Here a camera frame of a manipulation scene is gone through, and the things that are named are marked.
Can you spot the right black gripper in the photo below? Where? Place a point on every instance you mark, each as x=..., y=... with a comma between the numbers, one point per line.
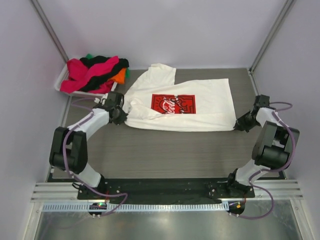
x=240, y=124

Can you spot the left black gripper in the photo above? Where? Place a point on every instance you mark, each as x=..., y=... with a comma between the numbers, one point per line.
x=122, y=119

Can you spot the white coca-cola t-shirt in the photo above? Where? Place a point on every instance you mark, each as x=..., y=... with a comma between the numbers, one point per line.
x=156, y=102

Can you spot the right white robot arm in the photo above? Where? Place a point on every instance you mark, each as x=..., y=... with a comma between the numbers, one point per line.
x=273, y=151

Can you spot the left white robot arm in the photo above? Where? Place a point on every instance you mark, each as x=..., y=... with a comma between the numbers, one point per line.
x=69, y=148

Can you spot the orange t-shirt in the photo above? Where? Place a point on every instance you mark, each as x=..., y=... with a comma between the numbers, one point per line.
x=120, y=77

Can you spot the pink t-shirt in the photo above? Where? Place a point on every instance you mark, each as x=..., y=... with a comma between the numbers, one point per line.
x=79, y=75

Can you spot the black t-shirt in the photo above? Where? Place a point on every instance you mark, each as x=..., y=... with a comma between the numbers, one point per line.
x=99, y=85

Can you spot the green t-shirt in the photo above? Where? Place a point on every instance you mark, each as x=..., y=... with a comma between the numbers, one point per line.
x=127, y=72

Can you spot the aluminium frame rail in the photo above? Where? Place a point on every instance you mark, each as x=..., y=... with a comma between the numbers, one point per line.
x=266, y=189

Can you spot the white slotted cable duct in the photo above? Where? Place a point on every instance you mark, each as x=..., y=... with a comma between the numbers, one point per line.
x=95, y=207

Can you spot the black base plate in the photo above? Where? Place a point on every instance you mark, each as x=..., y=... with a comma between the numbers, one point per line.
x=174, y=188

